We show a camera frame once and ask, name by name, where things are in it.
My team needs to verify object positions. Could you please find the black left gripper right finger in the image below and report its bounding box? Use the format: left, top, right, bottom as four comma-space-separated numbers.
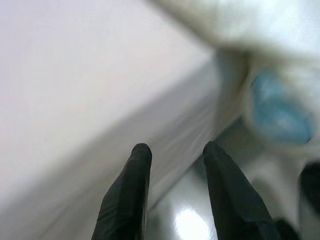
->
202, 140, 278, 240

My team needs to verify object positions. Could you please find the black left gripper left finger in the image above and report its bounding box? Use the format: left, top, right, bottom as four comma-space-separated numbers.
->
91, 142, 153, 240

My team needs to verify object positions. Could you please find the bed mattress with beige sheet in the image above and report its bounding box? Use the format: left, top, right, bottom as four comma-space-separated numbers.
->
0, 0, 226, 240

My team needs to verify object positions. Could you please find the cream cartoon print blanket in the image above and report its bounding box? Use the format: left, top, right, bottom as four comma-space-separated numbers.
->
149, 0, 320, 236

